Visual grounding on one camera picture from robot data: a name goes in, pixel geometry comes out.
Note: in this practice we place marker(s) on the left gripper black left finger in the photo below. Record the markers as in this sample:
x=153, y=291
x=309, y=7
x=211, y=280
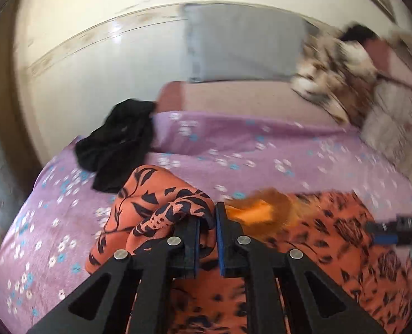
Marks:
x=129, y=293

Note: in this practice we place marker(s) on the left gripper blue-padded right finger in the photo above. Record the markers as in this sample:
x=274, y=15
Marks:
x=285, y=292

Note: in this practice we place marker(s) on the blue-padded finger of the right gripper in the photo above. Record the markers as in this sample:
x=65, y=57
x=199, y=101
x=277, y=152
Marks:
x=398, y=232

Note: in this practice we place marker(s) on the orange black floral blouse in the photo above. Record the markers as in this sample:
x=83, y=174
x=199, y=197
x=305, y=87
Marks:
x=327, y=226

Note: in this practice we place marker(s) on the striped floral cushion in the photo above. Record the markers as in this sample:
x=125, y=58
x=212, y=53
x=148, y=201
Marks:
x=388, y=125

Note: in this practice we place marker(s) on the purple floral bed sheet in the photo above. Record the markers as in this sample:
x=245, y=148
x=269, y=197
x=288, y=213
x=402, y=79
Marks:
x=42, y=257

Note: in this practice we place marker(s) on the pink padded sofa backrest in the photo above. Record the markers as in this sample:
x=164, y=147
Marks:
x=387, y=62

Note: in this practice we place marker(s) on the brown cream floral blanket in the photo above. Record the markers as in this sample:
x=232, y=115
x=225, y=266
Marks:
x=339, y=76

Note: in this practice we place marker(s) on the black crumpled garment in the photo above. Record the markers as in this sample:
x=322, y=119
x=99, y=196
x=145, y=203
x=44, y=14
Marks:
x=116, y=148

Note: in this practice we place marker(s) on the black garment on headboard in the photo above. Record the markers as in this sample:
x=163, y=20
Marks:
x=359, y=33

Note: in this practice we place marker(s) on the pink quilted mattress cover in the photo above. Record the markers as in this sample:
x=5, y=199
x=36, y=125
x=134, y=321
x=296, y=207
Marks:
x=260, y=99

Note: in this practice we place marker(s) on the grey pillow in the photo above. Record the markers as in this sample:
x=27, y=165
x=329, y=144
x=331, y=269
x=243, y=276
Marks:
x=235, y=42

